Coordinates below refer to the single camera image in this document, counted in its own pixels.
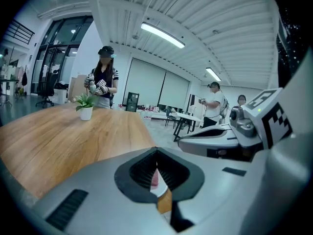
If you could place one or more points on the black office chair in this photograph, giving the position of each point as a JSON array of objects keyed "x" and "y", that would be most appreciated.
[{"x": 47, "y": 89}]

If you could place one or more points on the white roller blind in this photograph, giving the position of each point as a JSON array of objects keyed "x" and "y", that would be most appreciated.
[
  {"x": 144, "y": 82},
  {"x": 176, "y": 92}
]

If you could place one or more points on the person's black speckled top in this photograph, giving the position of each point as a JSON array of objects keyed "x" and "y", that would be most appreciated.
[{"x": 291, "y": 53}]

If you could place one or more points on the flat cardboard sheets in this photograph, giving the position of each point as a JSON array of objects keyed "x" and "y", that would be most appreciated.
[{"x": 77, "y": 87}]

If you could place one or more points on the black balcony railing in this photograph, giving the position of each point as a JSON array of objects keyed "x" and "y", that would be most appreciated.
[{"x": 19, "y": 32}]

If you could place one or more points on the white table black legs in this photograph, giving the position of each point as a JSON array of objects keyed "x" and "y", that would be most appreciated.
[{"x": 188, "y": 117}]

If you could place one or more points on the green plant in white pot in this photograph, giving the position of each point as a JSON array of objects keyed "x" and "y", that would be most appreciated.
[{"x": 86, "y": 112}]

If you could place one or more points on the short ceiling light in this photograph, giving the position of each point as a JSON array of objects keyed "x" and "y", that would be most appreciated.
[{"x": 213, "y": 74}]

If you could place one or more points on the black side chair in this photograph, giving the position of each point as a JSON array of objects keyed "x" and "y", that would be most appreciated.
[{"x": 170, "y": 115}]

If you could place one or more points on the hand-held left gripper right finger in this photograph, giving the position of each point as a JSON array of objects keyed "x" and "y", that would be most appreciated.
[{"x": 215, "y": 185}]

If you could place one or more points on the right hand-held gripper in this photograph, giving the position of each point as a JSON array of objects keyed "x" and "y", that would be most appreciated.
[{"x": 274, "y": 116}]

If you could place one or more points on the black framed glass doors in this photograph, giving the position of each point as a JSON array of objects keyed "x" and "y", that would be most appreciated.
[{"x": 58, "y": 55}]

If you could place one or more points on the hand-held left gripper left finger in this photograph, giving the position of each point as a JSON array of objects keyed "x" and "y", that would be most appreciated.
[{"x": 97, "y": 192}]

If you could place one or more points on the grey right gripper camera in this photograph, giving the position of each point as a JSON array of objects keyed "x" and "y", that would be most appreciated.
[{"x": 240, "y": 122}]

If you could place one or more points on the long ceiling light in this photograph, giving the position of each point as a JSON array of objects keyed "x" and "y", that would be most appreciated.
[{"x": 162, "y": 35}]

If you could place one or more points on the black computer case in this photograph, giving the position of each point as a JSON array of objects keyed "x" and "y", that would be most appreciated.
[{"x": 132, "y": 101}]

